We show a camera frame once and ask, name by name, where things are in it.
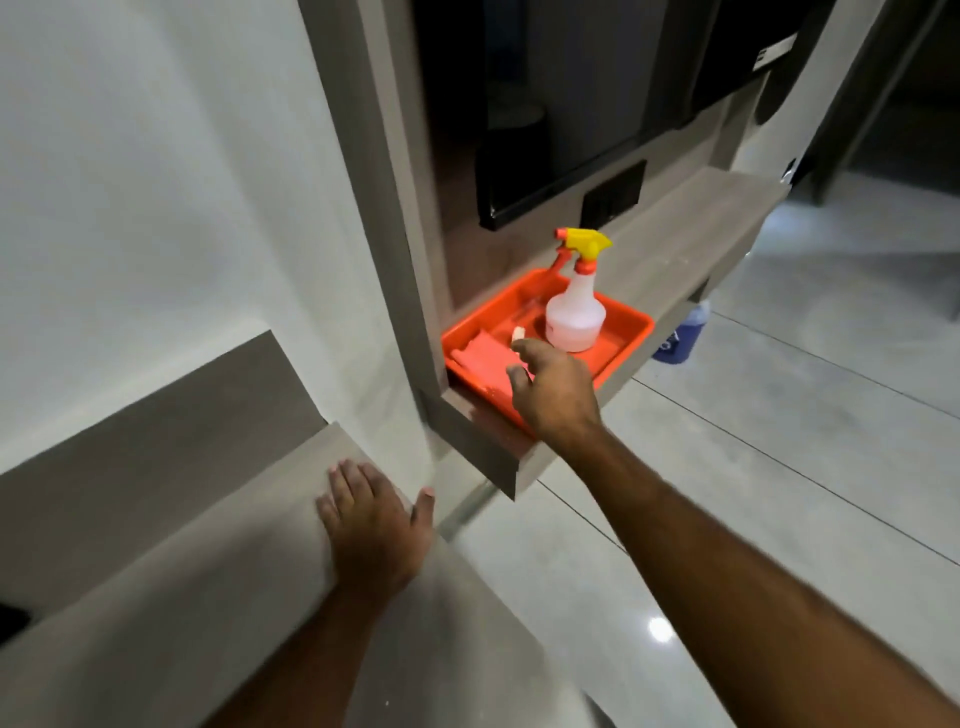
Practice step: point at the person's right hand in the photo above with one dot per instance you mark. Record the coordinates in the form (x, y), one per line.
(561, 394)

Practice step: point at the person's left hand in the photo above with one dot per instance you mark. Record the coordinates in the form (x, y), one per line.
(375, 536)

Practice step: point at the person's right thumb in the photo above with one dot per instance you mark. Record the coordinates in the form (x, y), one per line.
(519, 382)

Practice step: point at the person's left little finger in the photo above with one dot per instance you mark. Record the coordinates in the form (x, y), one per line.
(328, 514)

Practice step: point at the person's left middle finger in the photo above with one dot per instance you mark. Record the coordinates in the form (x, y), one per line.
(358, 478)

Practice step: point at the person's left thumb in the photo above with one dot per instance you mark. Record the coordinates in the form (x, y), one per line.
(424, 508)

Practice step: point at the person's left forearm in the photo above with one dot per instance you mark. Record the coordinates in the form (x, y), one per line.
(307, 664)

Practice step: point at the person's right forearm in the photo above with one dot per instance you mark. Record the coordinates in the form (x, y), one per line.
(735, 592)

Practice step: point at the pink cleaning cloth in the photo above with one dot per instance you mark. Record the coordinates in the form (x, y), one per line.
(484, 358)

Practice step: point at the small white sponge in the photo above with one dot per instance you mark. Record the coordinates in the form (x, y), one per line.
(518, 333)

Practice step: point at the orange plastic tray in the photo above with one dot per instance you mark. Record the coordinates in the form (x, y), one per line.
(525, 304)

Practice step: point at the white spray bottle yellow trigger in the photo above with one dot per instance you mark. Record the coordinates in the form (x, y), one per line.
(576, 315)

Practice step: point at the grey wooden ledge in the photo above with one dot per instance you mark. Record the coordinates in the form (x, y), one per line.
(187, 540)

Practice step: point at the blue and white container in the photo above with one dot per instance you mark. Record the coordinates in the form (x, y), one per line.
(681, 341)

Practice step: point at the black flat television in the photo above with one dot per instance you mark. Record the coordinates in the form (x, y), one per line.
(570, 105)

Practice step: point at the grey wooden wall unit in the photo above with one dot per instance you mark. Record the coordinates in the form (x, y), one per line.
(675, 240)

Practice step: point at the black wall socket panel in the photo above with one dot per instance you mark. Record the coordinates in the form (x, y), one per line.
(613, 193)

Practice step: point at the dark door frame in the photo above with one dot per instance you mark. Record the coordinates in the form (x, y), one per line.
(862, 90)

